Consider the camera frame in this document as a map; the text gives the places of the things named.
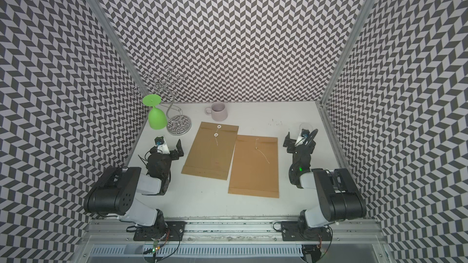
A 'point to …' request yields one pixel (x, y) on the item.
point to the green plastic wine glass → (157, 118)
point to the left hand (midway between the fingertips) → (170, 141)
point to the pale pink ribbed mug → (217, 111)
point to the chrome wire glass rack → (178, 123)
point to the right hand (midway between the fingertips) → (298, 136)
